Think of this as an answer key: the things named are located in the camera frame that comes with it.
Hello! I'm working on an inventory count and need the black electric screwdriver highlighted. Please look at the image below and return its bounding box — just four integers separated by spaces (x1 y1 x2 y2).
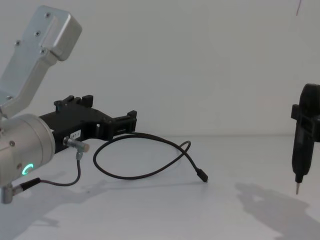
290 83 320 196

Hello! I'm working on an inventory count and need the thin dark wrist cable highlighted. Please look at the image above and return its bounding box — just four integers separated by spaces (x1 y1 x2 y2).
12 136 92 194

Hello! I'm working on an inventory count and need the black usb cable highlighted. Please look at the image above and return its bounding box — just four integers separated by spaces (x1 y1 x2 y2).
92 131 210 184

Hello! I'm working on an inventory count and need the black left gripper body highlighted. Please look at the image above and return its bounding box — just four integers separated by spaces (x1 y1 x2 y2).
38 94 109 155

